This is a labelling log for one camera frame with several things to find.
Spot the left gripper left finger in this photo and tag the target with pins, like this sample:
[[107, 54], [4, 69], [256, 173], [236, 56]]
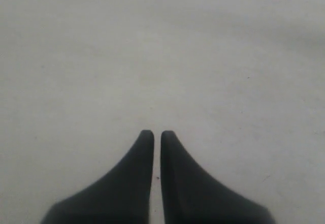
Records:
[[120, 196]]

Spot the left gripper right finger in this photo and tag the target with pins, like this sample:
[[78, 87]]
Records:
[[192, 195]]

